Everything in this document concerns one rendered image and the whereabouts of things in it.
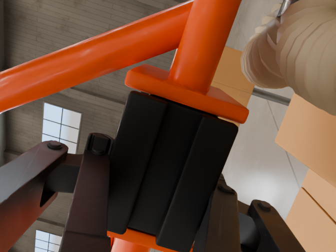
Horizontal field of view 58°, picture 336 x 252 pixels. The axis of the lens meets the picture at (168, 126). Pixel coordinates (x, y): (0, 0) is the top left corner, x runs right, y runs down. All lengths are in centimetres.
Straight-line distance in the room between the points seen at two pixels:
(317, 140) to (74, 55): 21
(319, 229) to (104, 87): 894
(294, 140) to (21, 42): 993
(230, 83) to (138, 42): 151
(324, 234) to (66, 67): 90
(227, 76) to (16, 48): 903
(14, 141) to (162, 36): 1209
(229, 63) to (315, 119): 136
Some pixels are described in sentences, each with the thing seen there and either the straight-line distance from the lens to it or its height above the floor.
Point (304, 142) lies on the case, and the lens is 31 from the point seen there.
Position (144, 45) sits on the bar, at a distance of 17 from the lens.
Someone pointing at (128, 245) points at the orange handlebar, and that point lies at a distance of 18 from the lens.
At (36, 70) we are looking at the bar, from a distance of 18.
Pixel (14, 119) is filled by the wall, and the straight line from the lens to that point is 1164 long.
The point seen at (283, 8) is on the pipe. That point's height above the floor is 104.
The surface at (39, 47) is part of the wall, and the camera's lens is 991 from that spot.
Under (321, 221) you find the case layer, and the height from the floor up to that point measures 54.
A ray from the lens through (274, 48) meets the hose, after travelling 19.
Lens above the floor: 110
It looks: 3 degrees down
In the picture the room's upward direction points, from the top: 73 degrees counter-clockwise
